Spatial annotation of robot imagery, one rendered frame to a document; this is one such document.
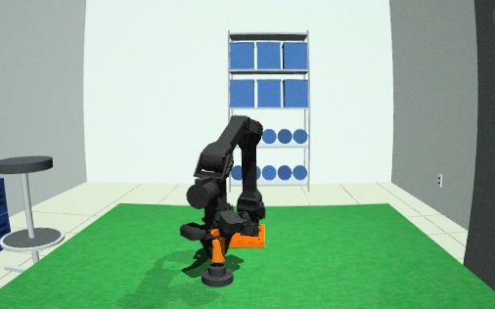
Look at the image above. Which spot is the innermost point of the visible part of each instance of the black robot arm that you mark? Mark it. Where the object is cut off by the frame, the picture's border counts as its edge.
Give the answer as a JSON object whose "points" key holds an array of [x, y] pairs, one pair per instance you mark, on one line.
{"points": [[217, 157]]}

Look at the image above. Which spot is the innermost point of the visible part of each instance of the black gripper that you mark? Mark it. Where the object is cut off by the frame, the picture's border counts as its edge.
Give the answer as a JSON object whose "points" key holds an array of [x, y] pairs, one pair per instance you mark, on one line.
{"points": [[194, 232]]}

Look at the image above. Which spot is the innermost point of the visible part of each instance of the orange knob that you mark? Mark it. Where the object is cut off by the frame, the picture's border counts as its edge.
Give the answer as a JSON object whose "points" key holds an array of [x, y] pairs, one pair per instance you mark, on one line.
{"points": [[218, 250]]}

